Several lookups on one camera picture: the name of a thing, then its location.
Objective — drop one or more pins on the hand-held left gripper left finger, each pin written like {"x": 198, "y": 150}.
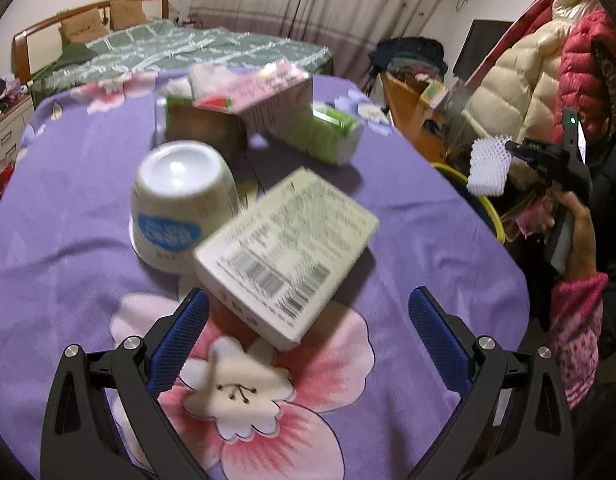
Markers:
{"x": 180, "y": 340}

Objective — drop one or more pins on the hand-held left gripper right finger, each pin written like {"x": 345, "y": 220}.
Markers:
{"x": 438, "y": 335}

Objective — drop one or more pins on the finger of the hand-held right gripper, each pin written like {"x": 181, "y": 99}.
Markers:
{"x": 530, "y": 152}

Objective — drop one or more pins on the white foam fruit net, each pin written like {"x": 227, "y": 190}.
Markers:
{"x": 488, "y": 165}

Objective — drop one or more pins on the yellow plastic bin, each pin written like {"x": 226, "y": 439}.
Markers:
{"x": 493, "y": 210}

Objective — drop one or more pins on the white paper cup blue label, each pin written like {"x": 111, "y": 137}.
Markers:
{"x": 178, "y": 195}

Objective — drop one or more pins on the beige cardboard box with barcode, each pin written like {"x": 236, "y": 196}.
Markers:
{"x": 288, "y": 240}

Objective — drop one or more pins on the clear bottle green label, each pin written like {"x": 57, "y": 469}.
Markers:
{"x": 323, "y": 137}

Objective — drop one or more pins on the brown cardboard box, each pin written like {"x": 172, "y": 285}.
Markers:
{"x": 203, "y": 127}

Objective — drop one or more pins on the pink drink carton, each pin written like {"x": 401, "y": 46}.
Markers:
{"x": 273, "y": 100}

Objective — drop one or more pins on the white tissue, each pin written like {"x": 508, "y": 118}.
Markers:
{"x": 210, "y": 80}

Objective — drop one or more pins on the person's right forearm pink sleeve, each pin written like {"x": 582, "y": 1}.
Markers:
{"x": 578, "y": 335}

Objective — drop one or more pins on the person's right hand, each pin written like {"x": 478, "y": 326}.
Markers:
{"x": 583, "y": 245}

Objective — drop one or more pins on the pink patterned cloth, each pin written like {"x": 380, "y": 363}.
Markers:
{"x": 533, "y": 217}

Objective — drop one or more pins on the cream puffer jacket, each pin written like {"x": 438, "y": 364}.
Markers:
{"x": 518, "y": 85}

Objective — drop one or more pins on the person's dark coat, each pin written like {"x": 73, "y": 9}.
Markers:
{"x": 610, "y": 240}

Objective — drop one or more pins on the pink puffer jacket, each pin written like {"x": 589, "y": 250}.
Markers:
{"x": 583, "y": 60}

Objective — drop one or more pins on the green paper box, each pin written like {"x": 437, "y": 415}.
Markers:
{"x": 433, "y": 95}

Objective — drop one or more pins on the black monitor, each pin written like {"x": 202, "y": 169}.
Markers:
{"x": 480, "y": 50}

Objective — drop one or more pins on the wooden cabinet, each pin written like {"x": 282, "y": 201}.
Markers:
{"x": 405, "y": 105}

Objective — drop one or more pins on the purple floral blanket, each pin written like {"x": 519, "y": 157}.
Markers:
{"x": 88, "y": 240}

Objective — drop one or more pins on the dark clothes pile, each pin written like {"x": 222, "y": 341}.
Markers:
{"x": 410, "y": 55}

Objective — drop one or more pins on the red bucket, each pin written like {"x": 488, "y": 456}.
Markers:
{"x": 0, "y": 177}

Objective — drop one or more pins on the beige pink curtain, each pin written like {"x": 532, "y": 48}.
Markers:
{"x": 338, "y": 0}

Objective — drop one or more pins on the white nightstand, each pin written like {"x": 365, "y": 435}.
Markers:
{"x": 8, "y": 130}

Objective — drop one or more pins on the green checked quilt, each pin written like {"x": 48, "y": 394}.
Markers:
{"x": 188, "y": 45}

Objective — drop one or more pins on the clothes heap on nightstand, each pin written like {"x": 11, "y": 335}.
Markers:
{"x": 3, "y": 92}

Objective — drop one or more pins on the dark green cloth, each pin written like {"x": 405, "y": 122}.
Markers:
{"x": 73, "y": 55}

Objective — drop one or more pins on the brown pillow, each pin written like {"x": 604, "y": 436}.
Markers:
{"x": 129, "y": 14}
{"x": 83, "y": 25}

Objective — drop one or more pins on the wooden bed headboard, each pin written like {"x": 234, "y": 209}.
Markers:
{"x": 38, "y": 35}

